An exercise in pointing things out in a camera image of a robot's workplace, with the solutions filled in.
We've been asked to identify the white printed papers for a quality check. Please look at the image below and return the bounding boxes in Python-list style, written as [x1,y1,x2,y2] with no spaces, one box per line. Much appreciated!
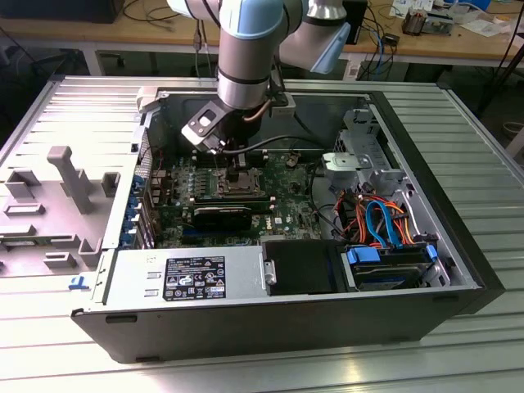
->
[391,0,435,17]

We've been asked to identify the orange wire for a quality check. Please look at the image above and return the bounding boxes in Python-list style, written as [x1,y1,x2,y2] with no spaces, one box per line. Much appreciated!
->
[339,195,372,242]
[391,202,415,246]

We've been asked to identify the large black box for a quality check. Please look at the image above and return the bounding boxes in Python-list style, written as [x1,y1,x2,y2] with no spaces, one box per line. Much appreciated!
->
[0,0,126,25]

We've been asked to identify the black and silver PC case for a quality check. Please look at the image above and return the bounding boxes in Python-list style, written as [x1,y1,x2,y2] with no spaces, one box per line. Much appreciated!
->
[70,84,505,364]

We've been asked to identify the blue wire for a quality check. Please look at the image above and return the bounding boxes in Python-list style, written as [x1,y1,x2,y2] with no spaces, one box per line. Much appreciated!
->
[364,198,406,250]

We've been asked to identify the silver power supply with label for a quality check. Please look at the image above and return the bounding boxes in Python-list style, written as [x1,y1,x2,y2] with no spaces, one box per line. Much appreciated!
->
[93,245,267,306]

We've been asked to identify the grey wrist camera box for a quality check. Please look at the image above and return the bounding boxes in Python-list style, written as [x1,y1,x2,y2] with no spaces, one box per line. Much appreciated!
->
[181,100,229,156]
[269,93,296,118]

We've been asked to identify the wooden desk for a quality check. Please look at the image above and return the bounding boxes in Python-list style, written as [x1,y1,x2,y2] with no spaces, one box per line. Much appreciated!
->
[0,0,524,69]

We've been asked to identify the metal socket cover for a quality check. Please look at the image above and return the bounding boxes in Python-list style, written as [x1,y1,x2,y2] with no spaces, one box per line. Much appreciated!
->
[219,168,265,197]

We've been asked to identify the silver metal drive cage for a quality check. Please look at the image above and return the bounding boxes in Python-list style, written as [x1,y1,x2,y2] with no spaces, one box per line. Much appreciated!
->
[333,106,410,193]

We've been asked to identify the CPU socket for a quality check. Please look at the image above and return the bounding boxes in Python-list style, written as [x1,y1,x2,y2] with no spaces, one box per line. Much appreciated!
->
[212,165,269,198]

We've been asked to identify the black graphics card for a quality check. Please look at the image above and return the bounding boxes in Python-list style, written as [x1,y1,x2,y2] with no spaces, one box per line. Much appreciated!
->
[191,206,254,233]

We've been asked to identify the grey electronic device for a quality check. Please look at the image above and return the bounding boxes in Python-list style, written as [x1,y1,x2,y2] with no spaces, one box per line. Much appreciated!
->
[425,11,455,34]

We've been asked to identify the copper wound transformer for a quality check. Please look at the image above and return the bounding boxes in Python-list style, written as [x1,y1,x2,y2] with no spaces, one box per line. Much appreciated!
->
[401,10,429,37]

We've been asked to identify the hard disk in blue carrier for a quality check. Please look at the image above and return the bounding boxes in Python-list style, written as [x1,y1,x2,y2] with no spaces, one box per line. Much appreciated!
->
[341,244,440,292]

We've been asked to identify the silver metal bracket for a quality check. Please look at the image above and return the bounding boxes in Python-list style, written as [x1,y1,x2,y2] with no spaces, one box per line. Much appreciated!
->
[322,151,373,187]

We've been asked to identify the green motherboard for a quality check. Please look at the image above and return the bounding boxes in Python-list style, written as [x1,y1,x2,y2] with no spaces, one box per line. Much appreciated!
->
[149,149,328,249]

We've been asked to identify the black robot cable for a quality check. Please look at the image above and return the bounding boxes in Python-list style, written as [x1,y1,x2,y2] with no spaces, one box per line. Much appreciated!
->
[220,134,328,156]

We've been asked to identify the grey parts rack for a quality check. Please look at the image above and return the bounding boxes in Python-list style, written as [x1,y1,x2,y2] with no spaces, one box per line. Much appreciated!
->
[0,145,122,279]

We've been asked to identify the white paper sheet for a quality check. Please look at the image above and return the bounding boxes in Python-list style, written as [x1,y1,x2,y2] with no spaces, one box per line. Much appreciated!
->
[460,16,513,38]

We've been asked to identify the grey hanging cable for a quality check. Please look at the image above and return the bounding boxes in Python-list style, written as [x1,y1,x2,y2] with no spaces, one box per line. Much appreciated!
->
[191,18,218,79]

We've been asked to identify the upright black device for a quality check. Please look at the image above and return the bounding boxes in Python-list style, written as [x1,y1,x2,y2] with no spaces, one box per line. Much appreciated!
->
[346,0,369,46]

